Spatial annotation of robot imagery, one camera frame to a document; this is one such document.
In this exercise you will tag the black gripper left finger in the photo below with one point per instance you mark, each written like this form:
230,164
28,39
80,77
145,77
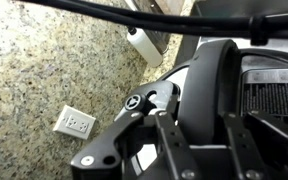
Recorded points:
140,146

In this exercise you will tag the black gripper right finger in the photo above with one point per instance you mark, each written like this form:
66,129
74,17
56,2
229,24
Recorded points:
264,150

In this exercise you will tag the black rice cooker lid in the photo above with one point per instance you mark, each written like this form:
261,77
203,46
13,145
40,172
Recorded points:
200,93

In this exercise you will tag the white soap dispenser bottle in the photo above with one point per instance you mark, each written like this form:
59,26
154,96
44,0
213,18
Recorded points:
145,45

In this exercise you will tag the white duplex wall outlet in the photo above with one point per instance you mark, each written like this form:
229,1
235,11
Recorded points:
74,122

